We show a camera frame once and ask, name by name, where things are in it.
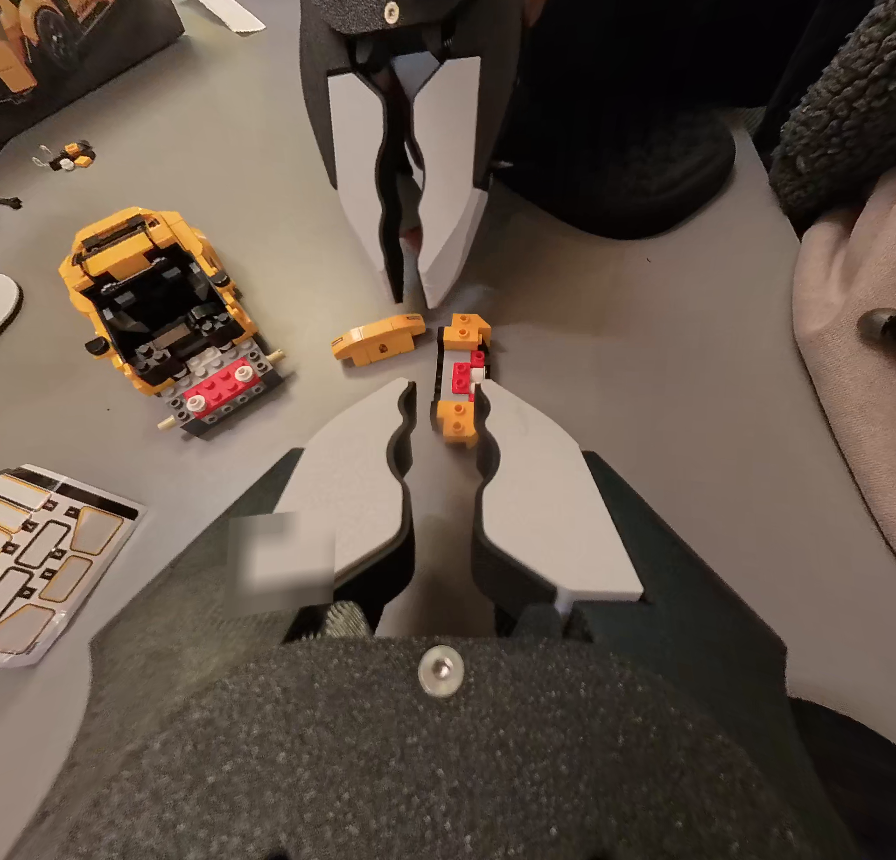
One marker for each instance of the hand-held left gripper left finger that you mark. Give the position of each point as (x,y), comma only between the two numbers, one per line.
(353,468)

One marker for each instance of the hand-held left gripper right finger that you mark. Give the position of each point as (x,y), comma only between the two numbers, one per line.
(553,510)

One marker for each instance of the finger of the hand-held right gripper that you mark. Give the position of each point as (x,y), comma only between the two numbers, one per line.
(451,160)
(357,160)

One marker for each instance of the black red yellow lego assembly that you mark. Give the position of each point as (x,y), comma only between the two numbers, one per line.
(458,422)

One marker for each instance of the orange curved lego piece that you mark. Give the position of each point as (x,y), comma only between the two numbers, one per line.
(378,338)

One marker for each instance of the yellow lego car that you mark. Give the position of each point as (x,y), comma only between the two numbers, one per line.
(119,244)

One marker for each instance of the small loose lego pieces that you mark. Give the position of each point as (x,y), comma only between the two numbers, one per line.
(66,156)

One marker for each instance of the lego sticker sheet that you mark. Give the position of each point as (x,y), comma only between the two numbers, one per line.
(56,559)

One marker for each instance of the lego set box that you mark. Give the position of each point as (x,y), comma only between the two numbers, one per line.
(70,34)

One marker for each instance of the white paper sheet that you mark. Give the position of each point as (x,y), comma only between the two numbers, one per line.
(217,6)

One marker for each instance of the white rounded board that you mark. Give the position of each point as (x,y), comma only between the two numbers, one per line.
(7,300)

